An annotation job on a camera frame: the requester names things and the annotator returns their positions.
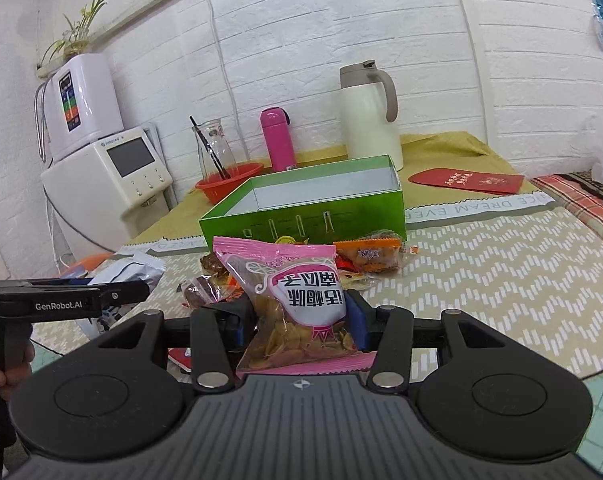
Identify dark brown snack bag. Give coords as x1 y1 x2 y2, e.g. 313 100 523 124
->
177 252 244 309

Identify pink snack bag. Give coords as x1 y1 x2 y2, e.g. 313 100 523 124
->
213 236 374 375

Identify orange pastry snack bag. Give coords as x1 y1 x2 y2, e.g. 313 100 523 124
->
333 230 420 274

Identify person's left hand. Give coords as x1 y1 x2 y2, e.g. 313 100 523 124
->
0 341 35 401

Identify green cardboard box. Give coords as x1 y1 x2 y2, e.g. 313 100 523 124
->
200 155 407 244

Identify red plastic basket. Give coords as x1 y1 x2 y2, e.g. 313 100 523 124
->
195 162 264 205

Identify black chopsticks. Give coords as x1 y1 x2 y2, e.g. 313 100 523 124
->
188 115 231 181

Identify white water dispenser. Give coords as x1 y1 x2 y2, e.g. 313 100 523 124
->
41 127 172 260

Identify beige chevron table mat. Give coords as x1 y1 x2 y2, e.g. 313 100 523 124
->
30 204 603 380

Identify clear glass carafe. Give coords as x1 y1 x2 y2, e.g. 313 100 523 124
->
191 116 241 181

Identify red envelope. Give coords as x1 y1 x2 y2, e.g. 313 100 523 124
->
409 168 525 195

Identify pink thermos bottle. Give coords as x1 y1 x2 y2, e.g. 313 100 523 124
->
260 107 296 172

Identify white water purifier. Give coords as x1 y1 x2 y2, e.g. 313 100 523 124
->
44 53 124 162

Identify cream thermos jug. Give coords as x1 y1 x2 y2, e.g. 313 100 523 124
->
339 60 403 170

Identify plaid orange cloth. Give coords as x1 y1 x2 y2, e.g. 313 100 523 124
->
531 174 603 240

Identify green potted plant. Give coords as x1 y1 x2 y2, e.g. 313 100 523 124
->
41 0 108 65

